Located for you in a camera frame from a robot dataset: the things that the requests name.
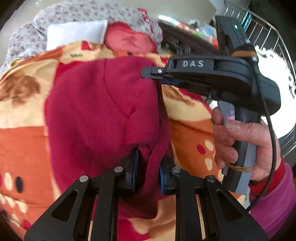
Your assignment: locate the red heart cushion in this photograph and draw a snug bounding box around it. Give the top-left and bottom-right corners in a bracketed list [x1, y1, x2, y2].
[104, 22, 158, 53]

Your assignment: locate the white pillow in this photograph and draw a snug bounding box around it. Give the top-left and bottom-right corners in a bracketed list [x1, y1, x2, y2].
[46, 20, 108, 51]

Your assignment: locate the orange red patterned blanket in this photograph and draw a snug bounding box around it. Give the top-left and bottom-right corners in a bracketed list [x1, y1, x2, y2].
[1, 41, 223, 240]

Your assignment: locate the floral grey quilt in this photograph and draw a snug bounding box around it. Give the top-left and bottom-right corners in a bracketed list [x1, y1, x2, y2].
[1, 1, 163, 72]

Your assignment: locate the maroon fleece garment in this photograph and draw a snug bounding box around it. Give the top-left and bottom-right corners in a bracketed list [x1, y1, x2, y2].
[45, 56, 172, 219]

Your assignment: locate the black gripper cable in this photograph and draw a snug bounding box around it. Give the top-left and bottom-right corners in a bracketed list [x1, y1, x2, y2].
[246, 55, 278, 212]

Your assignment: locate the magenta right sleeve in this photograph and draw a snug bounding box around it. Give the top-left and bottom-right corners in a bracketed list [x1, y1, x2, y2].
[250, 160, 295, 238]

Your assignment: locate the person right hand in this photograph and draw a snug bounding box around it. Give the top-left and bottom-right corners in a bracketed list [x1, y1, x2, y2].
[212, 108, 273, 184]

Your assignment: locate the carved dark wooden headboard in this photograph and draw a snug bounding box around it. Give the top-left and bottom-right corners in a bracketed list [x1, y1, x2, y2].
[158, 21, 220, 55]

